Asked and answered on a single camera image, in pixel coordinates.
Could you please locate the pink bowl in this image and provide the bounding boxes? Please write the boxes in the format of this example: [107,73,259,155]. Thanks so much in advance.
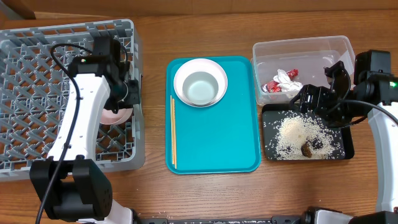
[100,108,133,125]

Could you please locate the white rice grains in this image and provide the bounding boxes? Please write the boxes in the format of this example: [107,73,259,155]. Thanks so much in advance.
[264,110,346,161]

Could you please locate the white tissue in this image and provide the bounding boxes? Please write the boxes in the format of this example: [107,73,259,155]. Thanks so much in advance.
[273,69,303,92]

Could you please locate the brown food scrap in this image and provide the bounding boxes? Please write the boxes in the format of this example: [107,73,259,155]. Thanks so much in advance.
[301,142,312,158]

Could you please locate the red snack wrapper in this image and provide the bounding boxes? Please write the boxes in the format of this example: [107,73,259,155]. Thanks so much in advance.
[261,68,299,93]

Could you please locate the grey bowl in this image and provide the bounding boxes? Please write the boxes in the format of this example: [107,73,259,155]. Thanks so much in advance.
[182,72,219,106]

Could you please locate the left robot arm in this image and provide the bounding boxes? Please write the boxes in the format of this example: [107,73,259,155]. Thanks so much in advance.
[29,37,141,223]

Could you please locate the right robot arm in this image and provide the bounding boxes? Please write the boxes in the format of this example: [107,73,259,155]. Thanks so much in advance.
[289,50,397,224]

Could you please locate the grey dishwasher rack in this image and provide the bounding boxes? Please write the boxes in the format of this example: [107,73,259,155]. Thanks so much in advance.
[1,19,143,182]

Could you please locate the black plastic tray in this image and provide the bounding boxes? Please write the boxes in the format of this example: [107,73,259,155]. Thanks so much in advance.
[261,102,355,161]

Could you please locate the clear plastic bin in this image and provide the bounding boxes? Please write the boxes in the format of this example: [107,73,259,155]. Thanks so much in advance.
[251,35,355,106]

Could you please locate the white round plate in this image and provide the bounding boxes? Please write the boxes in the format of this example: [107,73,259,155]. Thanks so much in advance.
[174,58,228,108]

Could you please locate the teal plastic tray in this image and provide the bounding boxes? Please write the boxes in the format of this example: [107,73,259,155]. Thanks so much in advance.
[165,56,261,175]

